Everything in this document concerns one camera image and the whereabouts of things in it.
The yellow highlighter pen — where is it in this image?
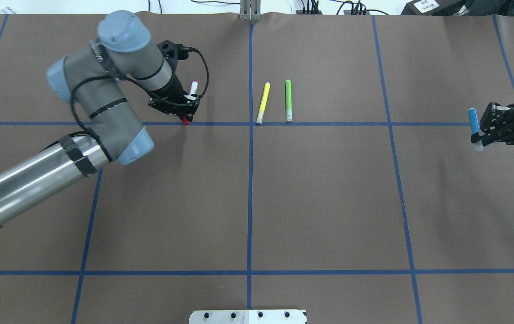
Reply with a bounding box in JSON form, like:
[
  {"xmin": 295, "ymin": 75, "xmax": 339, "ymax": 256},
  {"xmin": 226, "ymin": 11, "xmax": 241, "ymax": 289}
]
[{"xmin": 255, "ymin": 82, "xmax": 271, "ymax": 125}]

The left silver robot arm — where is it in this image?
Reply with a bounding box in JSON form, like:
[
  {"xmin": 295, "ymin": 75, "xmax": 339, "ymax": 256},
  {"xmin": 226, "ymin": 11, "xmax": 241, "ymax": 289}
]
[{"xmin": 0, "ymin": 10, "xmax": 207, "ymax": 229}]

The red and white marker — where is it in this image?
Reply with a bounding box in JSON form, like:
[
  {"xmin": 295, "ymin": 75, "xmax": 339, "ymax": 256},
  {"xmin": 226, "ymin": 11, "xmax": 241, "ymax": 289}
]
[{"xmin": 183, "ymin": 80, "xmax": 198, "ymax": 125}]

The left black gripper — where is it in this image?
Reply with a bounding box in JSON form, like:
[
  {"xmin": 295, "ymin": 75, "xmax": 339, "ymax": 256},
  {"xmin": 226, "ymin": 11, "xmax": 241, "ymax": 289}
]
[{"xmin": 148, "ymin": 87, "xmax": 200, "ymax": 122}]

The white central pedestal column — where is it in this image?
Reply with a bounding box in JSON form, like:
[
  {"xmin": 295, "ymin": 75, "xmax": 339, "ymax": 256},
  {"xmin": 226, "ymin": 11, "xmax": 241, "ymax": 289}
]
[{"xmin": 188, "ymin": 309, "xmax": 308, "ymax": 324}]

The aluminium frame post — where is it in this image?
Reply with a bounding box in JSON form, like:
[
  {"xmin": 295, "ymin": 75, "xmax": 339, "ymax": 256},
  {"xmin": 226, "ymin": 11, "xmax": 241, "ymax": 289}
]
[{"xmin": 240, "ymin": 0, "xmax": 262, "ymax": 23}]

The blue highlighter pen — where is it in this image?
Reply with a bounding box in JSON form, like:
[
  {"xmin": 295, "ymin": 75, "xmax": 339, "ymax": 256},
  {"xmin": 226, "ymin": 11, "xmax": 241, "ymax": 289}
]
[{"xmin": 467, "ymin": 108, "xmax": 484, "ymax": 152}]

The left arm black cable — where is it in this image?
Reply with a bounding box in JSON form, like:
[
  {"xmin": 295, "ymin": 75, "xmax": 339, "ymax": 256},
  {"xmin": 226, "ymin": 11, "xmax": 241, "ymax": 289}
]
[{"xmin": 70, "ymin": 45, "xmax": 210, "ymax": 140}]

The green highlighter pen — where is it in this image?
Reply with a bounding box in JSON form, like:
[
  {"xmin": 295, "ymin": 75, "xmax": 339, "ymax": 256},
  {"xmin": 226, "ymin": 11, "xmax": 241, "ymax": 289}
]
[{"xmin": 284, "ymin": 79, "xmax": 293, "ymax": 122}]

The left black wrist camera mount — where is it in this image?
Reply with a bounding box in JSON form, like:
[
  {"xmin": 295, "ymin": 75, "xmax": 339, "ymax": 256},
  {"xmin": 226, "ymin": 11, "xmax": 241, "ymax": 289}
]
[{"xmin": 156, "ymin": 40, "xmax": 189, "ymax": 64}]

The black usb hub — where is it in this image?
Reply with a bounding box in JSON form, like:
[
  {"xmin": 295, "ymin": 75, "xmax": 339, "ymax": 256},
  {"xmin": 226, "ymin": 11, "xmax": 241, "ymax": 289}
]
[{"xmin": 295, "ymin": 0, "xmax": 322, "ymax": 16}]

